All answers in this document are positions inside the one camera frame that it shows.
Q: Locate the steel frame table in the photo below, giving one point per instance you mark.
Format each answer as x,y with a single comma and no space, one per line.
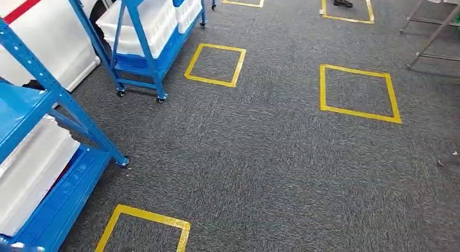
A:
442,57

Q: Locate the yellow floor tape square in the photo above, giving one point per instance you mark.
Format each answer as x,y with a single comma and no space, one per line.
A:
151,217

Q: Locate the black footed stand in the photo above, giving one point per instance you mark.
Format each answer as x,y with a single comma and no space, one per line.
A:
343,3

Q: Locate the white plastic crate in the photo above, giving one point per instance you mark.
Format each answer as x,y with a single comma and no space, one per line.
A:
190,11
158,24
32,171

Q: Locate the blue wheeled shelf rack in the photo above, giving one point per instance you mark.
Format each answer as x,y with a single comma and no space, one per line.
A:
143,45

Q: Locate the black car tyre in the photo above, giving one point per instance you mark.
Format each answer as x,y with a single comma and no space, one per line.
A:
94,13

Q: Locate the large blue metal shelf rack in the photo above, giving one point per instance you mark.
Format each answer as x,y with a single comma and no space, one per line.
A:
21,103

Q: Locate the white car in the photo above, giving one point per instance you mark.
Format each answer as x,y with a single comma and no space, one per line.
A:
46,38

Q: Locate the red barrier belt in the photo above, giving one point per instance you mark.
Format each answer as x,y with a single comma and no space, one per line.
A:
25,6

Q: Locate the small white floor tag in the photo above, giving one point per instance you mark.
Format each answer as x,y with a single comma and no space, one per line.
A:
321,11

